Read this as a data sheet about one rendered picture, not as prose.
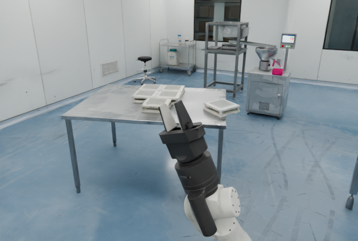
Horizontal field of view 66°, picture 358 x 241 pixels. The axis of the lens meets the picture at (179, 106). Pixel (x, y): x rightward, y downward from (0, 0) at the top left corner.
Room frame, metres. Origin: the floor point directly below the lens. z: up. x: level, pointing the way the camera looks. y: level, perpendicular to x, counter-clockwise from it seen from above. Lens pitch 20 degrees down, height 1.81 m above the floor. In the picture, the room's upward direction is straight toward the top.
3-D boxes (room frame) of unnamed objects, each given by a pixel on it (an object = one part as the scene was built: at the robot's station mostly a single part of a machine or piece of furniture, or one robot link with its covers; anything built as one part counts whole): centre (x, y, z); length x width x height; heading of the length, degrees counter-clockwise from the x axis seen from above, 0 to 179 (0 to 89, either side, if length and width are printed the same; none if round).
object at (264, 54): (4.76, -1.55, 0.95); 0.49 x 0.36 x 0.37; 62
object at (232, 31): (5.51, -1.13, 0.75); 1.43 x 1.06 x 1.50; 62
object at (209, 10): (7.86, -1.01, 1.43); 1.32 x 0.01 x 1.11; 62
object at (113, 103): (2.80, 0.26, 0.85); 1.50 x 1.10 x 0.04; 81
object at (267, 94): (4.69, -1.56, 0.38); 0.63 x 0.57 x 0.76; 62
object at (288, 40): (4.72, -1.81, 1.07); 0.23 x 0.10 x 0.62; 62
